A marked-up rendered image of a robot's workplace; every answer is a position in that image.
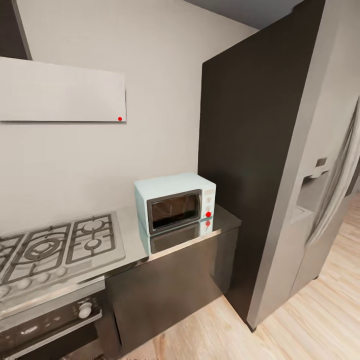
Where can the range hood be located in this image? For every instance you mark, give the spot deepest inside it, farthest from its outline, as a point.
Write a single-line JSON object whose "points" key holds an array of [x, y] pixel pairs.
{"points": [[39, 91]]}

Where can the fridge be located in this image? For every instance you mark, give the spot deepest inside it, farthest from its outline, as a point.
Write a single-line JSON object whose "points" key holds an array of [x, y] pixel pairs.
{"points": [[279, 135]]}

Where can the oven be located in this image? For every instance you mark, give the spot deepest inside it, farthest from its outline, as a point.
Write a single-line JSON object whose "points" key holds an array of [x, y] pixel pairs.
{"points": [[79, 325]]}

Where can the burner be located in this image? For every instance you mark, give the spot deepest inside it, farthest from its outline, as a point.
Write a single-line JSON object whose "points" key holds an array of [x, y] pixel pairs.
{"points": [[37, 258]]}

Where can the microwave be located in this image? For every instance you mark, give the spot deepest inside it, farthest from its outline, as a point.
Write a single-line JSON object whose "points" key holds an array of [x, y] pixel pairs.
{"points": [[168, 202]]}

